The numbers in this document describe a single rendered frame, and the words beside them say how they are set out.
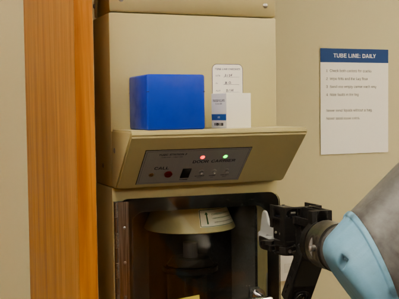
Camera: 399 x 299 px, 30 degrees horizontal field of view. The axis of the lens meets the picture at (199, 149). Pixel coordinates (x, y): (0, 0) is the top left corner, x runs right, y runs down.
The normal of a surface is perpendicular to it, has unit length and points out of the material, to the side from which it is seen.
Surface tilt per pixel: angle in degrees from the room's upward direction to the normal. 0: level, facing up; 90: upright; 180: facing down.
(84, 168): 90
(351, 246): 56
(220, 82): 90
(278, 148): 135
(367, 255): 65
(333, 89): 90
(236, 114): 90
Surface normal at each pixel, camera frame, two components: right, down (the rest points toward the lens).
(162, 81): 0.37, 0.04
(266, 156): 0.27, 0.74
